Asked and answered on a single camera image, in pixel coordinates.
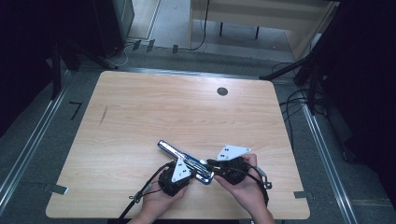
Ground black tape floor mark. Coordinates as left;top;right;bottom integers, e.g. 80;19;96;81
68;101;83;121

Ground black floor cables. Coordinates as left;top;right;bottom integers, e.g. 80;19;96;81
271;62;326;150

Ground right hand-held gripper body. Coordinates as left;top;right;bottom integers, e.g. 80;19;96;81
216;144;251;185

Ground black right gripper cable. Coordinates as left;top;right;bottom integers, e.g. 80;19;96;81
214;166;274;207

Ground person's left hand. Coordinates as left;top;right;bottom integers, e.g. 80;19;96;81
141;181;190;218

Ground black hanging cable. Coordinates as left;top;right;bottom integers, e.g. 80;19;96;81
178;0;211;52

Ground black metal stand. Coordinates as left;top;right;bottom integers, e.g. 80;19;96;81
50;36;120;101
260;31;331;116

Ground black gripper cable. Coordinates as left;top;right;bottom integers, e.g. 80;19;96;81
116;161;176;224
214;166;274;207

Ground metal floor rail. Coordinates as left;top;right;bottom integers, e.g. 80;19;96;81
300;101;359;224
0;70;72;214

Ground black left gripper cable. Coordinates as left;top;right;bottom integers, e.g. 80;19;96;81
116;161;176;224

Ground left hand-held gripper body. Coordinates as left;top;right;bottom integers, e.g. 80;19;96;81
158;158;192;198

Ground white floor cable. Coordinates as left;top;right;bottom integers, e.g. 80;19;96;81
115;42;138;68

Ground blue stapler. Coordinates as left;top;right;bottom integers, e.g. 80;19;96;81
157;139;216;186

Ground person's right hand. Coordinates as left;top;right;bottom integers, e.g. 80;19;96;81
214;153;269;214

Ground dark cabinet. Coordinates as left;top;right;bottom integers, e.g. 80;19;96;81
92;0;135;59

